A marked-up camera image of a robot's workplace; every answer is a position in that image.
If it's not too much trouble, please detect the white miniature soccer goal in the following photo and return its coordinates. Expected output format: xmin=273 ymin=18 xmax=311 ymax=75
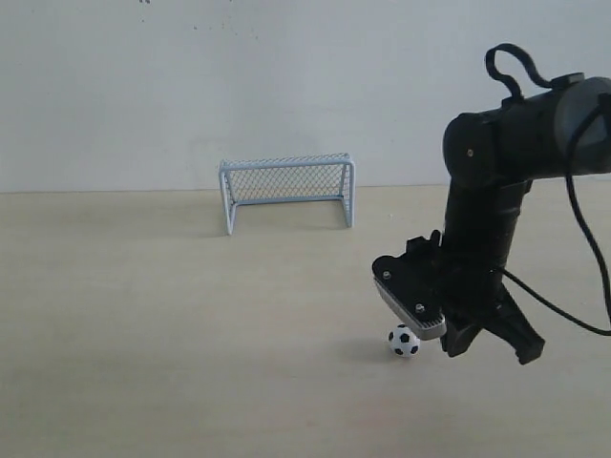
xmin=218 ymin=153 xmax=356 ymax=235

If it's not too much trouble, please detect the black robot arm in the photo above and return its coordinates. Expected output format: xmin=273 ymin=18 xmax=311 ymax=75
xmin=371 ymin=74 xmax=610 ymax=364

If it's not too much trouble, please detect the small black white soccer ball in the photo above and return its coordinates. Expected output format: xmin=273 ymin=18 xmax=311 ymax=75
xmin=387 ymin=323 xmax=421 ymax=359

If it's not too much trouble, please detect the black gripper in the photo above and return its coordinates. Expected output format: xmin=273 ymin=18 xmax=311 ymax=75
xmin=371 ymin=230 xmax=546 ymax=365

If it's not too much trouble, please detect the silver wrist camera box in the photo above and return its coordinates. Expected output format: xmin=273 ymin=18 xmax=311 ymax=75
xmin=373 ymin=279 xmax=448 ymax=341

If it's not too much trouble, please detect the black cable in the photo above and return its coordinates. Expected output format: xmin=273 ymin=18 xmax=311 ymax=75
xmin=484 ymin=43 xmax=611 ymax=335

